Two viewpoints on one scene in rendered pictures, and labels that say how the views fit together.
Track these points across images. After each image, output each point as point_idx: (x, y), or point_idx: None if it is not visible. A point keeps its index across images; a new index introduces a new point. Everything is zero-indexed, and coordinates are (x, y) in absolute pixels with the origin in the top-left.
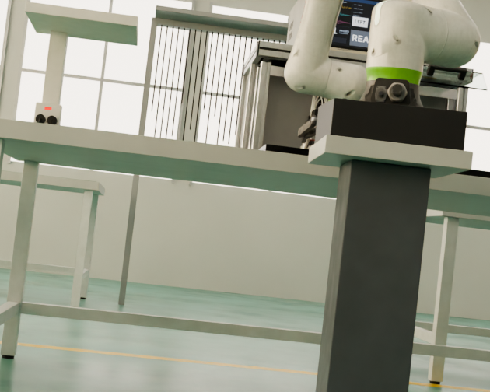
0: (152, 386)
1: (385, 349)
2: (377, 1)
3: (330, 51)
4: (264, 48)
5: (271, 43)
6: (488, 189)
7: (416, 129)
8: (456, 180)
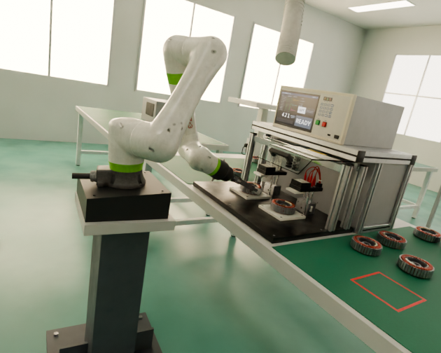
0: (235, 271)
1: (92, 311)
2: (313, 96)
3: (279, 129)
4: (254, 125)
5: (256, 122)
6: (257, 249)
7: (82, 201)
8: (244, 234)
